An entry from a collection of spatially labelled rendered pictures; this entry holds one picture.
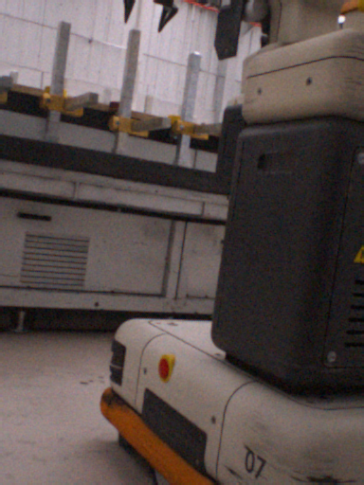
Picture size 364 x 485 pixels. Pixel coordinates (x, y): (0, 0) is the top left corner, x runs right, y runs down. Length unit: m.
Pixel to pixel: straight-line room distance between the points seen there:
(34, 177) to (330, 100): 1.32
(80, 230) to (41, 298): 0.30
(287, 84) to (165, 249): 1.61
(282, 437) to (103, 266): 1.63
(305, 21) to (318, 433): 0.86
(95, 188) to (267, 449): 1.40
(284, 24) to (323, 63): 0.47
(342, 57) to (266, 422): 0.51
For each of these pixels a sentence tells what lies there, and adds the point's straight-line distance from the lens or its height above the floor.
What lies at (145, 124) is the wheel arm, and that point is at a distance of 1.99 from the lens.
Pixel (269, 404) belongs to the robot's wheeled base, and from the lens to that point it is 0.86.
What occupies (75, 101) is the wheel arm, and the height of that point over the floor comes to 0.83.
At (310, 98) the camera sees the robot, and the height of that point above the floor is 0.71.
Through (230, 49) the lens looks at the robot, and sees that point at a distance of 1.37.
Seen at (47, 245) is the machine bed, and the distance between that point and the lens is 2.26.
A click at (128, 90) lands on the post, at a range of 2.10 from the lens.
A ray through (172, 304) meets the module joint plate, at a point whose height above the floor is 0.14.
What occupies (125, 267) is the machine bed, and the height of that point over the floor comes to 0.28.
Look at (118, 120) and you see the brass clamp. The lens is 2.07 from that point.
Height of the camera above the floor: 0.52
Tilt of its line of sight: 3 degrees down
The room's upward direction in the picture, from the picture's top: 8 degrees clockwise
